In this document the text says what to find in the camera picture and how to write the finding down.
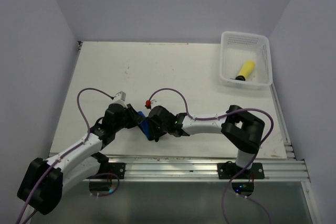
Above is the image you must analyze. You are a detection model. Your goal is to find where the blue towel dark trim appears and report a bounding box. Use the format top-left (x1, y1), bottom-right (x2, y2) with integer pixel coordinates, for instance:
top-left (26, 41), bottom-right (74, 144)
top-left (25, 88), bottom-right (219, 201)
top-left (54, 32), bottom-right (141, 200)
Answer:
top-left (138, 111), bottom-right (154, 141)

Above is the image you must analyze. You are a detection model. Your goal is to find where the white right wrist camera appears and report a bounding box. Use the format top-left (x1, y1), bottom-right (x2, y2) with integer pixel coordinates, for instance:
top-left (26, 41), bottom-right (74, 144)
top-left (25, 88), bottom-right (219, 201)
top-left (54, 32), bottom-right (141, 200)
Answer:
top-left (145, 99), bottom-right (161, 110)

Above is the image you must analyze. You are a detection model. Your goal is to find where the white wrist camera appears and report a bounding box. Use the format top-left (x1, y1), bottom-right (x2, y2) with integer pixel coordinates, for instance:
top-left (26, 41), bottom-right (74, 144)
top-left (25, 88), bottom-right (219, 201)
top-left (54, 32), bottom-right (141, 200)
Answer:
top-left (113, 91), bottom-right (126, 107)
top-left (145, 99), bottom-right (161, 110)

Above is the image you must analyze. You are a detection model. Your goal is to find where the white plastic basket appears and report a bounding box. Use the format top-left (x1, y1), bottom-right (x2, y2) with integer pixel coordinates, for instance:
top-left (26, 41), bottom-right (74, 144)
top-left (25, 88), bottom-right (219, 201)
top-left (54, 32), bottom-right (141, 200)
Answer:
top-left (219, 31), bottom-right (273, 90)

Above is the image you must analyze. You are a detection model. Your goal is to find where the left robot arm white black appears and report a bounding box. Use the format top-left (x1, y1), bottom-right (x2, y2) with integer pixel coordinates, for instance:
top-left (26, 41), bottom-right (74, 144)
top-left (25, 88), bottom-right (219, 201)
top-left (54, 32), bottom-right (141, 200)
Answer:
top-left (17, 103), bottom-right (145, 215)

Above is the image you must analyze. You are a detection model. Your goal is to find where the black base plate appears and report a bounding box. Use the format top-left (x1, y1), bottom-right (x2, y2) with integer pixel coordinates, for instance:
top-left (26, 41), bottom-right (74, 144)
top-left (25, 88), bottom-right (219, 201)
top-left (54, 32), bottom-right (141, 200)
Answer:
top-left (98, 162), bottom-right (126, 179)
top-left (217, 161), bottom-right (265, 179)

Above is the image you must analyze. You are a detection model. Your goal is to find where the aluminium mounting rail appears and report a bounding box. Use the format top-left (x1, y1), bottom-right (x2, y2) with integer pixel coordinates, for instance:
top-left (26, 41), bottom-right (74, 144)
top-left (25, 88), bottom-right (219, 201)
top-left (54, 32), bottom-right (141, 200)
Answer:
top-left (108, 155), bottom-right (310, 182)

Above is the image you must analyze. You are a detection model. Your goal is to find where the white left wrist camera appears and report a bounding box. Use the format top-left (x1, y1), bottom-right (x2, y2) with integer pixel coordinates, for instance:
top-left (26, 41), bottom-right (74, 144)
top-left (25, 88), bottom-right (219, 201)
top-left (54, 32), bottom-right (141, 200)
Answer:
top-left (113, 91), bottom-right (126, 107)

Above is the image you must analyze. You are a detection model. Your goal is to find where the yellow towel black trim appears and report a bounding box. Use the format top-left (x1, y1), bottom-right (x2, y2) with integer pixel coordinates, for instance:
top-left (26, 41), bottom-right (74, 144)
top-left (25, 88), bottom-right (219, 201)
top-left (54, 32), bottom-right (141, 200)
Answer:
top-left (234, 60), bottom-right (256, 81)

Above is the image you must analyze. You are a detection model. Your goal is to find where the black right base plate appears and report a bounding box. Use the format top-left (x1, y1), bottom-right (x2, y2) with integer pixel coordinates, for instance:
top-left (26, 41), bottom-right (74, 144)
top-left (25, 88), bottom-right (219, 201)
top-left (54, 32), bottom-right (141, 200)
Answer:
top-left (217, 161), bottom-right (265, 179)

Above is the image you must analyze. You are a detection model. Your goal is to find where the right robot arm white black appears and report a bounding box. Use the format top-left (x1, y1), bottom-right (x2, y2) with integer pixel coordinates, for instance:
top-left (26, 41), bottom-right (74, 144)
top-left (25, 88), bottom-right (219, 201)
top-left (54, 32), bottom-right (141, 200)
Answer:
top-left (146, 105), bottom-right (265, 178)

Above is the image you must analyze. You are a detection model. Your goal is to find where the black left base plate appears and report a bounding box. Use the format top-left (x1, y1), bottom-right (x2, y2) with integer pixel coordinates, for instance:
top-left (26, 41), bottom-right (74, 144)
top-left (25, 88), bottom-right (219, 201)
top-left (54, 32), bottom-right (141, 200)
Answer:
top-left (98, 162), bottom-right (126, 179)

